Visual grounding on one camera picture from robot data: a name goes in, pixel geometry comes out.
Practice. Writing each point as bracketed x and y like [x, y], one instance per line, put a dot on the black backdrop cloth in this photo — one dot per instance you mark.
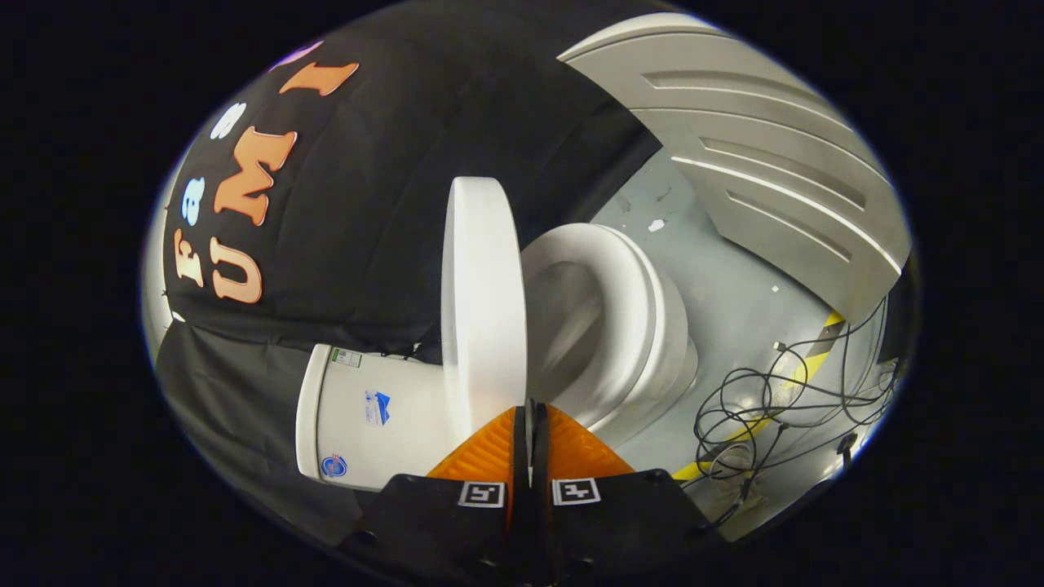
[367, 204]

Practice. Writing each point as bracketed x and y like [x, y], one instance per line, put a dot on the white toilet bowl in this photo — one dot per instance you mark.
[681, 367]

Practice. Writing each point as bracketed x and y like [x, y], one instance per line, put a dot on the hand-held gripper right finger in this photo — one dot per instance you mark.
[620, 522]

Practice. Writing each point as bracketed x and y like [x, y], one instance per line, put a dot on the white toilet tank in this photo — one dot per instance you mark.
[416, 424]

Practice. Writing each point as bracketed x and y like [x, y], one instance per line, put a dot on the light grey panel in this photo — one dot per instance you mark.
[734, 163]

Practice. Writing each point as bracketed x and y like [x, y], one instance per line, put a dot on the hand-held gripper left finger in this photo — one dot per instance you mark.
[457, 530]

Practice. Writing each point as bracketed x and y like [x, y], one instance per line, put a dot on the white toilet seat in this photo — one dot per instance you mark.
[630, 285]

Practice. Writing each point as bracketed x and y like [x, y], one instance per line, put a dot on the yellow black floor tape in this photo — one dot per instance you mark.
[803, 371]

